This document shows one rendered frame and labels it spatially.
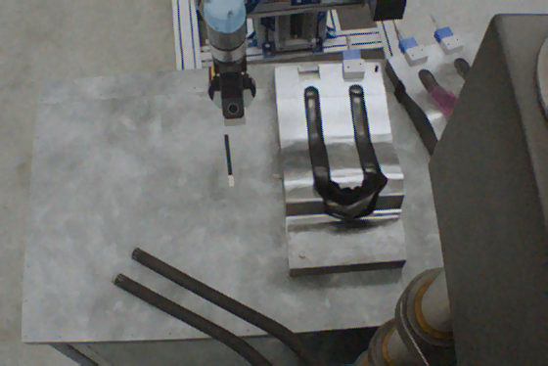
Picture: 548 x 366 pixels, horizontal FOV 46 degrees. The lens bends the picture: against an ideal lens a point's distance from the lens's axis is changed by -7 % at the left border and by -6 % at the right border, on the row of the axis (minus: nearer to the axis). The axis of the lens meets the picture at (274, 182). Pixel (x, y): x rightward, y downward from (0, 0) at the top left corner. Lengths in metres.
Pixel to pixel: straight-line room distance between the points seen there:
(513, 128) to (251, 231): 1.26
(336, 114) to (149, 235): 0.52
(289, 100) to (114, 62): 1.34
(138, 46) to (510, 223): 2.57
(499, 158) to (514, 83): 0.05
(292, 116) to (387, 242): 0.37
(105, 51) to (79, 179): 1.26
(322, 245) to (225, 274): 0.23
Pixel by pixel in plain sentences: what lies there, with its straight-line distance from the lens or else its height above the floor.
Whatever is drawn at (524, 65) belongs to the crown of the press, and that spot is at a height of 2.00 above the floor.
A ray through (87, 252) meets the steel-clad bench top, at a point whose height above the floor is 0.80.
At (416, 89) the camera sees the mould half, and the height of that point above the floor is 0.86.
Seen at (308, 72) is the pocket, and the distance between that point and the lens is 1.72.
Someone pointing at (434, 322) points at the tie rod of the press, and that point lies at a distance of 0.77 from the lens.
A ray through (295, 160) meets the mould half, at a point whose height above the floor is 0.91.
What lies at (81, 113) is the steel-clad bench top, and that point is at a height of 0.80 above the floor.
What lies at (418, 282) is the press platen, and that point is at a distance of 0.80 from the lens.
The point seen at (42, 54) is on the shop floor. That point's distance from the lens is 2.98.
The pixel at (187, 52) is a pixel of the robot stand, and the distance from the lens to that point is 2.55.
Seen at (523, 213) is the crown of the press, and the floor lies 1.98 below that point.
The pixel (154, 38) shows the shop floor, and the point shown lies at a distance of 2.89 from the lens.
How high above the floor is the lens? 2.30
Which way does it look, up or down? 66 degrees down
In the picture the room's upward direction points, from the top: straight up
